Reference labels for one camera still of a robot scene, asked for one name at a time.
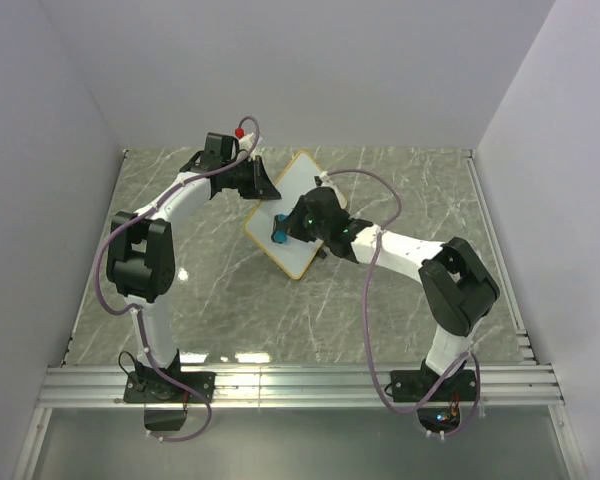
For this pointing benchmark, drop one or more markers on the yellow framed whiteboard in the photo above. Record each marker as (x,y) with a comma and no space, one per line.
(296,179)

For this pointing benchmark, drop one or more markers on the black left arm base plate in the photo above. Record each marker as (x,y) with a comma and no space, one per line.
(151,388)

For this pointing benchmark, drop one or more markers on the blue whiteboard eraser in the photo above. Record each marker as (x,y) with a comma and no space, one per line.
(279,234)

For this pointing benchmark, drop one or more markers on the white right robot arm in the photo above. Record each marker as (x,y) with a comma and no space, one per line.
(459,289)

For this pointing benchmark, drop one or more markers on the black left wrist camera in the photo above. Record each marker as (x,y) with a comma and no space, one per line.
(219,150)

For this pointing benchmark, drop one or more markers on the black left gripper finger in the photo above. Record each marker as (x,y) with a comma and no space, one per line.
(250,188)
(264,188)

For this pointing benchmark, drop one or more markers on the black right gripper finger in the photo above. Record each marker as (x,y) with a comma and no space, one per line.
(290,241)
(281,220)

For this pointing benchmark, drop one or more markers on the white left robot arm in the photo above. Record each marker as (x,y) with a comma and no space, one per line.
(139,252)

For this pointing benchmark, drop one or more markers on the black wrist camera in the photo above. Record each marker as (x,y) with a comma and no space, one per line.
(326,199)
(219,150)

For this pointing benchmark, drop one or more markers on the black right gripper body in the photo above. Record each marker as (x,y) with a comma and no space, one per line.
(301,221)

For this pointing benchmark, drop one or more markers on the aluminium mounting rail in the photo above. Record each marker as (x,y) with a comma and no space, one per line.
(264,386)

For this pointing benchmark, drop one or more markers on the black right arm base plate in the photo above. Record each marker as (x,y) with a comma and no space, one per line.
(409,386)

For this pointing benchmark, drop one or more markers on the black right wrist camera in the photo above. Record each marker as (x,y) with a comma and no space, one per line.
(326,199)

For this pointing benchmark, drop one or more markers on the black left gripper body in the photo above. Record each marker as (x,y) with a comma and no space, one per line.
(238,178)

